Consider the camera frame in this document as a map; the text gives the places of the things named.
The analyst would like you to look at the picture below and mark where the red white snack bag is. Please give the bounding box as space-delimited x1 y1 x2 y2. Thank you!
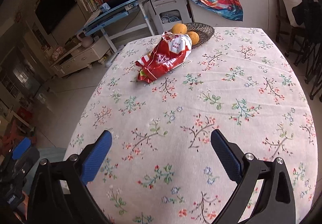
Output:
135 31 192 84

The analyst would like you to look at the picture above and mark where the light blue trash bin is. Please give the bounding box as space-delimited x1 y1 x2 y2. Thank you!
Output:
23 148 66 195

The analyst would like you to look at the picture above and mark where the floral tablecloth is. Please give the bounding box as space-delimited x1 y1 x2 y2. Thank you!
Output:
67 27 318 223

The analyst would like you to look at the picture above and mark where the cream TV cabinet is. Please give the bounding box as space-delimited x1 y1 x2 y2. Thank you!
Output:
50 37 110 78

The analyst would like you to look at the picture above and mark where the pink kettlebell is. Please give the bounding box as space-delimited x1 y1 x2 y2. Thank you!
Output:
76 33 94 48

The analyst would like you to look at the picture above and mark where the blue adjustable study desk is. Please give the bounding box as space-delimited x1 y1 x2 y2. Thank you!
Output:
76 0 156 54

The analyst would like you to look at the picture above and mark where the yellow mango right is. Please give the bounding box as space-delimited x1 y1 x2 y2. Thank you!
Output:
187 31 200 46

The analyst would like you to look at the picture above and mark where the yellow mango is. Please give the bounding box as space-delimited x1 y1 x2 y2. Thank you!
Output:
187 31 200 46
171 23 188 35

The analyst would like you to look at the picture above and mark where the woven wicker basket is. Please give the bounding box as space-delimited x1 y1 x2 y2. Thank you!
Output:
186 22 215 48

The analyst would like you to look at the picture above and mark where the yellow mango left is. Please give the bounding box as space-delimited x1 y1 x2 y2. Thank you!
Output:
171 23 188 35

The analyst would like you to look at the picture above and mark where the colourful kite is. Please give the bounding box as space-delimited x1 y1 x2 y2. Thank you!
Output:
191 0 244 22

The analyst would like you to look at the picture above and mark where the wooden chair with cushion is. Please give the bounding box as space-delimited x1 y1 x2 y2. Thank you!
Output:
276 0 304 42

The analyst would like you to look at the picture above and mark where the black wall television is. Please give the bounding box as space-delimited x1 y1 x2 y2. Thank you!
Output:
35 0 76 35

